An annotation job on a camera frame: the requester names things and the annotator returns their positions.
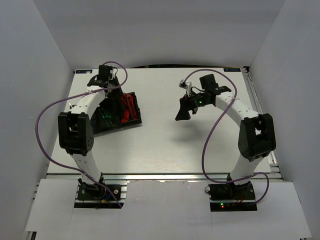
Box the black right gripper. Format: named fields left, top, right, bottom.
left=175, top=89, right=211, bottom=121

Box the red black utility knife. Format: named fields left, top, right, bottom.
left=121, top=108, right=133, bottom=123

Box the blue red screwdriver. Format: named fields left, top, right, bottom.
left=68, top=103, right=75, bottom=109

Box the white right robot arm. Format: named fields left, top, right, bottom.
left=175, top=74, right=276, bottom=200

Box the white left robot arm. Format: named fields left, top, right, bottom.
left=58, top=65, right=123, bottom=200

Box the black three-compartment tray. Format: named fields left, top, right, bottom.
left=90, top=92, right=142, bottom=136

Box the blue label left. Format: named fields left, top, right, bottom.
left=75, top=69, right=93, bottom=74

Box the blue label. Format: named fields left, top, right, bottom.
left=223, top=67, right=241, bottom=73
left=75, top=69, right=93, bottom=74

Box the blue label right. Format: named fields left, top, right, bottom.
left=223, top=67, right=241, bottom=73

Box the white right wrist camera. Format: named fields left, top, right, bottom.
left=178, top=79, right=194, bottom=97

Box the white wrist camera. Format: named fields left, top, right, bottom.
left=110, top=67, right=119, bottom=79
left=178, top=79, right=194, bottom=97

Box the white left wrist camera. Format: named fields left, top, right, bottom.
left=110, top=67, right=119, bottom=79

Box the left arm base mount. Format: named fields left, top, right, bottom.
left=76, top=183, right=127, bottom=203

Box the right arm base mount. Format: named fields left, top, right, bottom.
left=204, top=182, right=258, bottom=212

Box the aluminium front rail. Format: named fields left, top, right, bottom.
left=46, top=173, right=207, bottom=181

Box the aluminium rail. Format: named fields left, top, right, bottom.
left=240, top=66, right=285, bottom=181
left=46, top=173, right=207, bottom=181

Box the aluminium right side rail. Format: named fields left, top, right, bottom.
left=240, top=66, right=285, bottom=181

